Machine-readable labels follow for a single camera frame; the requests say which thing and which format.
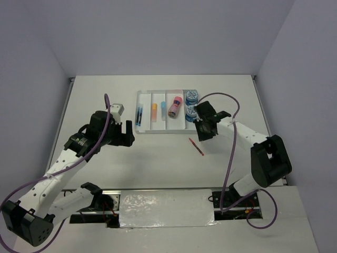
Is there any blue jar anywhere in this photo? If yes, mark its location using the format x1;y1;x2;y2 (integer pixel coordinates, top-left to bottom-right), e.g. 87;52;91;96
185;105;197;122
185;90;199;105

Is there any red pen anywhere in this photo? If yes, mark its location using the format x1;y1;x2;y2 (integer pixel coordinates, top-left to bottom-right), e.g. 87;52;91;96
189;138;204;156

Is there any teal pen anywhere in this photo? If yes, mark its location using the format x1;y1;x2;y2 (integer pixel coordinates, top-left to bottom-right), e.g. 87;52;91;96
135;106;142;126

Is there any pink tube of markers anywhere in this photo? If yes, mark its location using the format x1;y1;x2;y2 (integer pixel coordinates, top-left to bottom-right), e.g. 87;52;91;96
167;96;182;118

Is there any dark blue pen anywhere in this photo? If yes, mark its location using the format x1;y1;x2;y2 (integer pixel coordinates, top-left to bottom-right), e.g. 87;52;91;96
138;106;144;126

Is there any blue highlighter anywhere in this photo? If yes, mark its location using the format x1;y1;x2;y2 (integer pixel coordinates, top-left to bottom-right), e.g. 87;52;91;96
161;108;166;121

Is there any orange highlighter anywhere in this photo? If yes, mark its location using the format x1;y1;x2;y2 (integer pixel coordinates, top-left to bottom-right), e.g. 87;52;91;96
151;107;157;122

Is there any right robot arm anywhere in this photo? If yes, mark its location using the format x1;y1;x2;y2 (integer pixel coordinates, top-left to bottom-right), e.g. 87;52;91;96
193;101;292;212

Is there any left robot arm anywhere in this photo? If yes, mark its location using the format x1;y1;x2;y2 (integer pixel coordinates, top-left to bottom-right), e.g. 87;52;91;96
1;111;135;247

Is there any white divided organizer tray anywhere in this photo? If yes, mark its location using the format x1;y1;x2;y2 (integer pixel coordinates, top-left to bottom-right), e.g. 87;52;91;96
135;90;196;134

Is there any silver foil tape patch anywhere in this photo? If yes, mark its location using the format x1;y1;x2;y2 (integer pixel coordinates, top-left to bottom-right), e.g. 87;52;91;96
119;189;216;228

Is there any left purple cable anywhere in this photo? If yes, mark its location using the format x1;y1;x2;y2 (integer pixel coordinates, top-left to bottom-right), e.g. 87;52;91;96
0;93;111;251

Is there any purple cable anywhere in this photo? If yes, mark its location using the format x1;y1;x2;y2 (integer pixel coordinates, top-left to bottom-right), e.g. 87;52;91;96
0;93;111;251
196;92;277;229

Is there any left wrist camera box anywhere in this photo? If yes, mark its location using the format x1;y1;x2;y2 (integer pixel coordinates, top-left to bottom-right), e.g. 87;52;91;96
111;103;124;116

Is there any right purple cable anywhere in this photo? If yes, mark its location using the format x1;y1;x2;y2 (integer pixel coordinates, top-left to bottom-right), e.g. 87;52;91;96
196;92;277;229

